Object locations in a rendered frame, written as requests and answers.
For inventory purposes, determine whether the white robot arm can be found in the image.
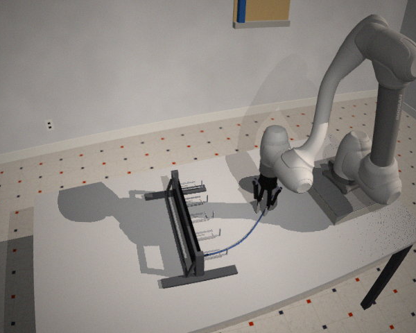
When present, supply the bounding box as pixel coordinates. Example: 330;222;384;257
259;15;416;205

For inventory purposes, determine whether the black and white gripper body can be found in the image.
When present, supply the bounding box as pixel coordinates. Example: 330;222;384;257
258;174;277;191

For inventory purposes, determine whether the dark grey rack with cable rings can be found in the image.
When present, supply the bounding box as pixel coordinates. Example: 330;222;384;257
145;170;238;289

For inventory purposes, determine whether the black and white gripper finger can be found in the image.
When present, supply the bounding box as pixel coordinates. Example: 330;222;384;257
252;178;265;213
264;185;282;216

